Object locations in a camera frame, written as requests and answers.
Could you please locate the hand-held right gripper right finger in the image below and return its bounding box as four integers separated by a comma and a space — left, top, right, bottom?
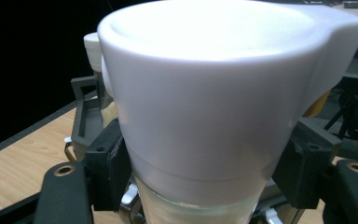
271, 117, 358, 224

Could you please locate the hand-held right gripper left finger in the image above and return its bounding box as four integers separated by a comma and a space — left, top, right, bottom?
34, 118, 133, 224

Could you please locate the white plastic bottle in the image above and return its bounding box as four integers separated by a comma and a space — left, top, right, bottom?
96, 0, 358, 224

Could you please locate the glass jar with gray lid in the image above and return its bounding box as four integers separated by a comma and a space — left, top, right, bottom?
83, 32, 119, 129

